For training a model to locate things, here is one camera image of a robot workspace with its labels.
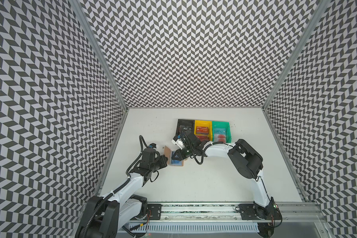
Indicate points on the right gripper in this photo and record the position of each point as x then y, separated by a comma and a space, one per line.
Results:
180, 154

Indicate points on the yellow plastic bin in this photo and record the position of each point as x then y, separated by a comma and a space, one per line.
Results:
199, 123

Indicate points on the green plastic bin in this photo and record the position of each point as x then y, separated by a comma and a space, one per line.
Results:
226, 125

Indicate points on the blue credit card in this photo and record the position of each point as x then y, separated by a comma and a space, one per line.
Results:
176, 163

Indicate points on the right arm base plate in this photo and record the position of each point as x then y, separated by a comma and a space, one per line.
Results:
253, 211

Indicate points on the teal card in green bin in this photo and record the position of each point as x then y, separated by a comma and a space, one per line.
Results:
220, 131

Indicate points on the dark card in black bin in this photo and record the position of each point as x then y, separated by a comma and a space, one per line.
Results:
185, 128

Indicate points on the red white card green bin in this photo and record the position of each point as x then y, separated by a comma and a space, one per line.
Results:
220, 138

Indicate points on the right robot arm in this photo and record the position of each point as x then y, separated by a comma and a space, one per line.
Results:
248, 163

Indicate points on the red card in yellow bin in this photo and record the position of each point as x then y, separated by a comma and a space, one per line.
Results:
202, 130

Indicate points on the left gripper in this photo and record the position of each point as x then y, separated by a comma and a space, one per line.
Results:
163, 160

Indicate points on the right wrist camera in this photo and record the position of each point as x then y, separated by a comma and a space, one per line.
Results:
179, 141

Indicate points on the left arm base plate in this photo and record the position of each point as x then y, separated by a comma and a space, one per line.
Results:
152, 211

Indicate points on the black plastic bin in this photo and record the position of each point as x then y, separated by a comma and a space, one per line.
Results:
188, 135

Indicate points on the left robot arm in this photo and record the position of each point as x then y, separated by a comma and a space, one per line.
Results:
105, 215

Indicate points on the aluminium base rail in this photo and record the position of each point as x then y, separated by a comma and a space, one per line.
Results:
225, 212

